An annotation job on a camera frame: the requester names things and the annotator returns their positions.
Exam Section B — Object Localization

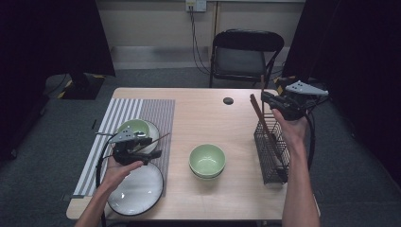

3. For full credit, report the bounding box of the green bowl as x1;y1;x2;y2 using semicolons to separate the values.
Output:
188;144;227;178
189;168;225;181
116;118;151;140

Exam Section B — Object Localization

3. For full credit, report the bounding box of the grey striped placemat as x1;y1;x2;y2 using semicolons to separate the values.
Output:
73;98;176;197

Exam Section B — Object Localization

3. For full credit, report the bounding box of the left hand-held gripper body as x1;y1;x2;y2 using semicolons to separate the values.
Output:
108;126;149;166

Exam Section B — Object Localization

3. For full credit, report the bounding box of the black floor cable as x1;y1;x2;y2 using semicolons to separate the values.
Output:
310;94;330;110

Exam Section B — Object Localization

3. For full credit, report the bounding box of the person's right hand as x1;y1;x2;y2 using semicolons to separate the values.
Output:
271;108;308;152

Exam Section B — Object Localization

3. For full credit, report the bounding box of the black folding chair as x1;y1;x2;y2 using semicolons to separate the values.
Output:
208;28;286;90

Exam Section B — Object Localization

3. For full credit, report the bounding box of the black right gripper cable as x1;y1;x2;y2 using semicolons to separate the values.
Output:
304;112;318;171

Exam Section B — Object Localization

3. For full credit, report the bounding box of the white plate with black rim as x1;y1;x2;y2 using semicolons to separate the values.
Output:
116;118;161;155
107;160;165;217

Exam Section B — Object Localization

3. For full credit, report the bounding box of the black wire cutlery basket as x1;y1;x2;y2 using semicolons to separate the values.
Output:
253;108;290;185

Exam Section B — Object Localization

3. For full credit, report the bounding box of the black wall cable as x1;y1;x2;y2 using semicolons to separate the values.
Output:
189;9;212;76
188;9;212;76

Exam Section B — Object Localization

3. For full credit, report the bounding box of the person's left hand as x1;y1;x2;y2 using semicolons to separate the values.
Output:
100;156;145;194

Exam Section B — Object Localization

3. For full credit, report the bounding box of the metal spoon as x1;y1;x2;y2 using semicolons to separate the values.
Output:
95;131;148;140

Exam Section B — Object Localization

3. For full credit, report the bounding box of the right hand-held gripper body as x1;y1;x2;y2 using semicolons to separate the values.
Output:
278;79;329;122

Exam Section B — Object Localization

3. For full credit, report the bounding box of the white wall socket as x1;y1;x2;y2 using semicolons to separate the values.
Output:
184;0;207;13

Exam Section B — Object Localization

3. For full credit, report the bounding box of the dark curtain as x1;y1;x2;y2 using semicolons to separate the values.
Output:
0;0;116;159
282;0;401;187

